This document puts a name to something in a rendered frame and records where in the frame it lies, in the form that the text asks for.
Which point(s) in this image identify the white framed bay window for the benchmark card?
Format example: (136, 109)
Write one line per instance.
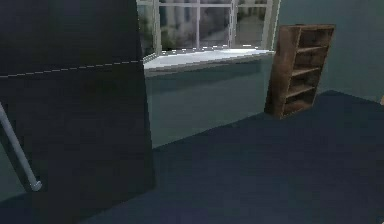
(200, 30)

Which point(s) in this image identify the brown wooden bookshelf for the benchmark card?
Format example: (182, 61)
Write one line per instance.
(295, 71)

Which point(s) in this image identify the black fridge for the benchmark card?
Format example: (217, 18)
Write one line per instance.
(76, 110)

